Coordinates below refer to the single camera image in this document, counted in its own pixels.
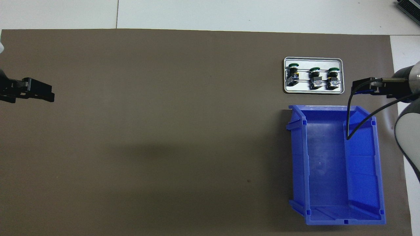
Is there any silver metal tray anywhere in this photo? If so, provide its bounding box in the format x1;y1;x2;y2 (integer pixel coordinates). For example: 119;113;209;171
283;57;345;94

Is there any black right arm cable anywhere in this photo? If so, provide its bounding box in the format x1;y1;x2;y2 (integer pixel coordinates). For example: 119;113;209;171
346;77;420;140

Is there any brown table mat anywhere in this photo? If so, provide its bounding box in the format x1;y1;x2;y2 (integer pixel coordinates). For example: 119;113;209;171
0;29;413;236

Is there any grey ribbed device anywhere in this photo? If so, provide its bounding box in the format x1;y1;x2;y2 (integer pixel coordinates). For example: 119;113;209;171
395;0;420;22

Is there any green push button switch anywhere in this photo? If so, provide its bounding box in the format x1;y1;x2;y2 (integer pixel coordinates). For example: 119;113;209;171
308;67;323;89
326;67;341;89
286;62;300;86

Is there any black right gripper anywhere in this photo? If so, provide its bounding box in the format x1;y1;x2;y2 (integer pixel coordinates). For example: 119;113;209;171
352;67;414;99

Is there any blue plastic storage bin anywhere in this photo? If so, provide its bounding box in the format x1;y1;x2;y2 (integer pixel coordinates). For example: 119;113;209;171
285;105;386;226

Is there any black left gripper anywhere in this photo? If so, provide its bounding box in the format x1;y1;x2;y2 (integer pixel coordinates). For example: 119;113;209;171
0;69;55;104

